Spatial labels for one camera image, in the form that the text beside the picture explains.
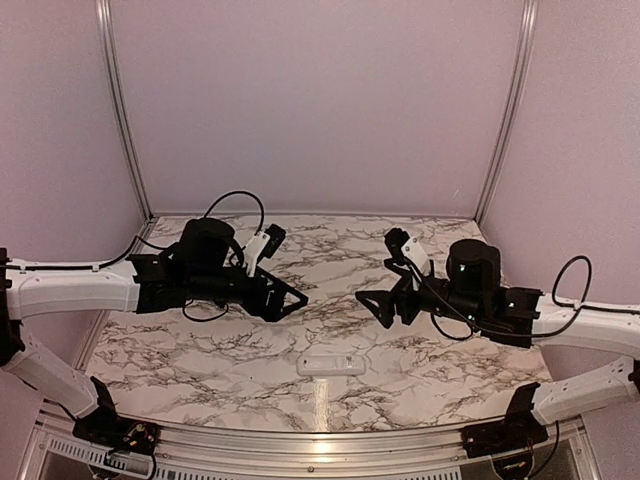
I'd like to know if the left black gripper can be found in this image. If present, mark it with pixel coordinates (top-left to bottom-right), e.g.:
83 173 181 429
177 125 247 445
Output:
188 266 310 322

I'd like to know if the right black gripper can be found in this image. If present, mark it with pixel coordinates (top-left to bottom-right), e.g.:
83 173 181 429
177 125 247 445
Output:
357 257 485 328

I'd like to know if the white remote control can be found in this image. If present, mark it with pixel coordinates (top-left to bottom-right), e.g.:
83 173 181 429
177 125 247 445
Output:
296 355 366 377

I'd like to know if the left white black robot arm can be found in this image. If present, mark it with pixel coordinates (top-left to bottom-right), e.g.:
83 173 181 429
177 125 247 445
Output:
1 217 308 445

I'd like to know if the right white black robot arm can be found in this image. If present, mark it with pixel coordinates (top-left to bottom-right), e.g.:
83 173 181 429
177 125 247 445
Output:
356 235 639 448

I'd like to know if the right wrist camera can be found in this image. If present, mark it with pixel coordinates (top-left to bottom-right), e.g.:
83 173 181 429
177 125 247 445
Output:
384 227 434 276

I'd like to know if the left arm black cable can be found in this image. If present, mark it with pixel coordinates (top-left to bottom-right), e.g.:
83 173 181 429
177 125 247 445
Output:
0 189 266 322

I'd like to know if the front aluminium rail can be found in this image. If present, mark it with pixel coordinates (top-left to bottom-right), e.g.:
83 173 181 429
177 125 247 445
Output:
19 394 601 480

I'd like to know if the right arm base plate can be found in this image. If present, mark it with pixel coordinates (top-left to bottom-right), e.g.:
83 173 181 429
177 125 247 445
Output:
461 417 549 458

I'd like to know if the right aluminium frame post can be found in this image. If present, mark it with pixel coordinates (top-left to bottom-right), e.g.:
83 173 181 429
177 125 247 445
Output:
473 0 540 227

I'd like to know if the aluminium frame post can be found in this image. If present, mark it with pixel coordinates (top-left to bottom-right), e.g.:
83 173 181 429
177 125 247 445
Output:
95 0 153 222
473 0 540 227

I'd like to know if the left aluminium frame post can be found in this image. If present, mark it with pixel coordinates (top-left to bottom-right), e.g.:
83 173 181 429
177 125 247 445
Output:
95 0 153 222

